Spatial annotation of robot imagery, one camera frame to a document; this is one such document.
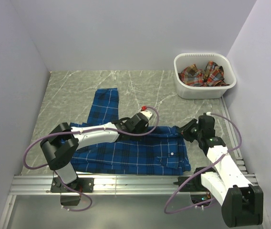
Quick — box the white plastic laundry basket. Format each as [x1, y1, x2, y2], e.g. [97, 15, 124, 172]
[174, 53, 237, 99]

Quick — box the aluminium mounting rail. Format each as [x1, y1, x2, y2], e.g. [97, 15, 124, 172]
[9, 174, 179, 195]

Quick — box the red plaid shirt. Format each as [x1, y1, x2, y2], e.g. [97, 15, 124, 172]
[178, 61, 229, 87]

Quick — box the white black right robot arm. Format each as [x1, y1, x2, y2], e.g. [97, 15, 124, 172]
[178, 112, 263, 228]

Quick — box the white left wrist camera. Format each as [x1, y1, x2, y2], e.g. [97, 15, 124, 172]
[140, 106, 154, 121]

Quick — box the blue plaid long sleeve shirt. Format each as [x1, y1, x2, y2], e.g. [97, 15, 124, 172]
[70, 88, 191, 176]

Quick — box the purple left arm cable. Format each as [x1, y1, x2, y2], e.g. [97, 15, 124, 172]
[22, 106, 160, 212]

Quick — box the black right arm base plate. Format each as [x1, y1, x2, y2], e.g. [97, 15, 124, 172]
[173, 176, 207, 192]

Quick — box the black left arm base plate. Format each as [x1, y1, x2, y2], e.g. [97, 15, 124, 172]
[50, 177, 94, 193]

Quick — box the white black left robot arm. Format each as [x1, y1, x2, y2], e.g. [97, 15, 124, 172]
[40, 110, 154, 192]

